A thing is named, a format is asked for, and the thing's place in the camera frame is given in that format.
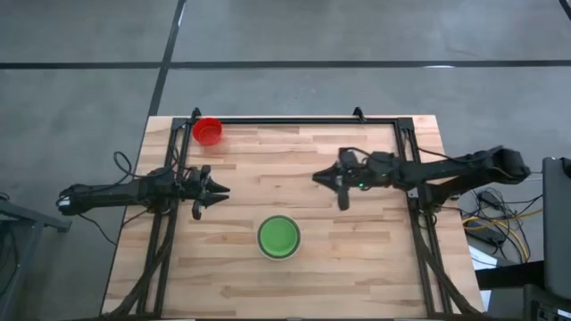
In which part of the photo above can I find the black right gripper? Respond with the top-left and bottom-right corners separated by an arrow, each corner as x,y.
311,149 -> 400,212

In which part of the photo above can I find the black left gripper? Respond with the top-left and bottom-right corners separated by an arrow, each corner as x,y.
176,164 -> 232,221

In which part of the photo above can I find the red plastic bowl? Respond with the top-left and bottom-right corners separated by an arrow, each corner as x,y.
191,117 -> 224,147

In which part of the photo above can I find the green bowl in silver rim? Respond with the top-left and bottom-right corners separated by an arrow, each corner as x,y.
255,214 -> 302,261

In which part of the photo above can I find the black power adapter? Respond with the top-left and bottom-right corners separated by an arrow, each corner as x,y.
464,226 -> 507,248

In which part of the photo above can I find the white paper sheet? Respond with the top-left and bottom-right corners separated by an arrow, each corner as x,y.
468,244 -> 493,314

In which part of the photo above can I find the grey metal stand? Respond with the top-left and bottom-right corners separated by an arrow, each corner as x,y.
0,191 -> 73,321

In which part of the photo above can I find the black floor bar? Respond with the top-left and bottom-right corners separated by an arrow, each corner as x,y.
474,259 -> 547,292

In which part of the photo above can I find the dark grey case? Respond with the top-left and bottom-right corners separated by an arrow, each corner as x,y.
541,155 -> 571,302

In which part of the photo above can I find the dark box with label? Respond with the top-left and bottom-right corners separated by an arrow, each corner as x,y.
523,284 -> 571,321

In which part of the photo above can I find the black aluminium table frame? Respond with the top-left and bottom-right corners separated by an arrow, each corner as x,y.
101,106 -> 482,320

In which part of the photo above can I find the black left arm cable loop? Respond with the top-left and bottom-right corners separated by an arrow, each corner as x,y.
112,151 -> 149,182

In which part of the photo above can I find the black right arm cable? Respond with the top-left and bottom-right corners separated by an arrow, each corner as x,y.
346,145 -> 452,162

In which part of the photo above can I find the black left arm trailing cable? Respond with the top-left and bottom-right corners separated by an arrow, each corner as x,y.
77,212 -> 119,248

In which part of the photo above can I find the yellow cable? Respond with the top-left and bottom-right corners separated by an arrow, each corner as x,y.
460,208 -> 545,265

